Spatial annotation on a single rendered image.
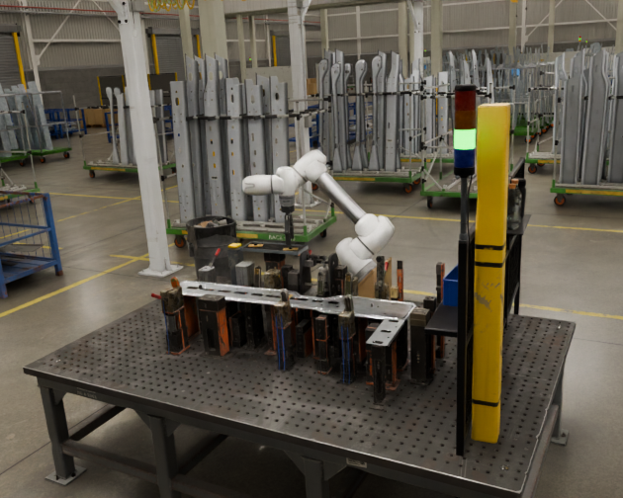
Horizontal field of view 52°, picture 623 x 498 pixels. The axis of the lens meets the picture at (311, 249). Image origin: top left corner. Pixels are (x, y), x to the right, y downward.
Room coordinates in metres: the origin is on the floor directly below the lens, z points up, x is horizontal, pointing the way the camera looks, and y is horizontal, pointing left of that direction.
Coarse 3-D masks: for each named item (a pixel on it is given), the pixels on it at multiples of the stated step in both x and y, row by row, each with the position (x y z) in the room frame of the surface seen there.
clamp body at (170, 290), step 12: (168, 288) 3.22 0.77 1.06; (180, 288) 3.23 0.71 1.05; (168, 300) 3.15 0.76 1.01; (180, 300) 3.22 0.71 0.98; (168, 312) 3.16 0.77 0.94; (180, 312) 3.22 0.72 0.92; (180, 324) 3.20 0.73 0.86; (168, 336) 3.17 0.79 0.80; (180, 336) 3.18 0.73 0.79; (168, 348) 3.16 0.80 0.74; (180, 348) 3.17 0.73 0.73
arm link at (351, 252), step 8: (344, 240) 3.80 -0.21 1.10; (352, 240) 3.79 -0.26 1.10; (336, 248) 3.81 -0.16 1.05; (344, 248) 3.76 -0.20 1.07; (352, 248) 3.74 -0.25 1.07; (360, 248) 3.74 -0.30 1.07; (344, 256) 3.74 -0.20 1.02; (352, 256) 3.73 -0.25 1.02; (360, 256) 3.72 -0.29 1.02; (368, 256) 3.73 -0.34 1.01; (344, 264) 3.75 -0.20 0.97; (352, 264) 3.71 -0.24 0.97; (360, 264) 3.70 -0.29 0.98; (352, 272) 3.72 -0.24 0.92
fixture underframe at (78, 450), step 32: (64, 384) 3.03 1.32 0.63; (64, 416) 3.15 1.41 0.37; (96, 416) 3.37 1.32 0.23; (160, 416) 2.74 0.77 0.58; (64, 448) 3.09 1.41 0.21; (96, 448) 3.04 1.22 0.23; (160, 448) 2.73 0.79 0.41; (192, 448) 2.99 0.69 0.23; (288, 448) 2.38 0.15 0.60; (544, 448) 2.81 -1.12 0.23; (64, 480) 3.07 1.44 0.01; (160, 480) 2.75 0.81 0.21; (192, 480) 2.71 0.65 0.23; (320, 480) 2.31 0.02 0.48; (352, 480) 2.64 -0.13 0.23; (416, 480) 2.11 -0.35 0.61
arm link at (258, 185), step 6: (246, 180) 3.46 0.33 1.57; (252, 180) 3.45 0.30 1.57; (258, 180) 3.44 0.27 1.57; (264, 180) 3.44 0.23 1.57; (270, 180) 3.44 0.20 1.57; (246, 186) 3.44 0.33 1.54; (252, 186) 3.43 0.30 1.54; (258, 186) 3.43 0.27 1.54; (264, 186) 3.43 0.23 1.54; (270, 186) 3.43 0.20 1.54; (246, 192) 3.45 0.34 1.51; (252, 192) 3.44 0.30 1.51; (258, 192) 3.44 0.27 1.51; (264, 192) 3.44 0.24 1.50; (270, 192) 3.44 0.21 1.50
